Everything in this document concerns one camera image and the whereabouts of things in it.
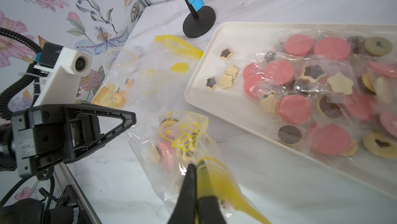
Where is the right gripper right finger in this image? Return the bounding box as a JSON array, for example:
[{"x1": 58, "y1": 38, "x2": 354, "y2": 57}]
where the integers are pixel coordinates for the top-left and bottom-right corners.
[{"x1": 196, "y1": 161, "x2": 226, "y2": 224}]

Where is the ziploc bag of cookies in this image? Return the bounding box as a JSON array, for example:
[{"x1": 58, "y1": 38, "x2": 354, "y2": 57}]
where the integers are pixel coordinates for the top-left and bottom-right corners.
[
  {"x1": 127, "y1": 111, "x2": 268, "y2": 224},
  {"x1": 136, "y1": 35, "x2": 204, "y2": 100}
]

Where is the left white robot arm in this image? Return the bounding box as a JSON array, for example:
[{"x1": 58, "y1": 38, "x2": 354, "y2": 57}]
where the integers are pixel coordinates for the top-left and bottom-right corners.
[{"x1": 1, "y1": 28, "x2": 136, "y2": 224}]

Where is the black microphone stand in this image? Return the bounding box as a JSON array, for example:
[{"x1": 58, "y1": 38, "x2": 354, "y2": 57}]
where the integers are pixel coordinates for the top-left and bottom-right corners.
[{"x1": 183, "y1": 0, "x2": 216, "y2": 38}]

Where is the pile of poured cookies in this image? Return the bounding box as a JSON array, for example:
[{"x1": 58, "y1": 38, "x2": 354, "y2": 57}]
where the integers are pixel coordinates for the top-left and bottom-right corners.
[{"x1": 204, "y1": 30, "x2": 397, "y2": 159}]

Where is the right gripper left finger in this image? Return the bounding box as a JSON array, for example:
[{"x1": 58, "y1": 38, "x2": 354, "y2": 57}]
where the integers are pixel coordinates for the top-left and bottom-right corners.
[{"x1": 168, "y1": 164, "x2": 196, "y2": 224}]

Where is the chocolate star cookie on tray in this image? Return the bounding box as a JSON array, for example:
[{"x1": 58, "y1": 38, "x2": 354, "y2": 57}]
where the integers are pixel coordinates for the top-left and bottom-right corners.
[{"x1": 220, "y1": 48, "x2": 233, "y2": 60}]

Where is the white rectangular tray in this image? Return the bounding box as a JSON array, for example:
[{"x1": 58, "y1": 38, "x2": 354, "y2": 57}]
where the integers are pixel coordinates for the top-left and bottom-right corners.
[{"x1": 185, "y1": 22, "x2": 397, "y2": 198}]

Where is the ziploc bag yellow duck print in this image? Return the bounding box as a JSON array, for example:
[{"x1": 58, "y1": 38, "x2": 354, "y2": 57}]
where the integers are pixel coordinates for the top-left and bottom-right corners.
[{"x1": 92, "y1": 46, "x2": 159, "y2": 109}]

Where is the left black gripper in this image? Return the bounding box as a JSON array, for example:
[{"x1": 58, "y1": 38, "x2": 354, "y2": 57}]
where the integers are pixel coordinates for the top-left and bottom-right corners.
[{"x1": 1, "y1": 104, "x2": 136, "y2": 177}]

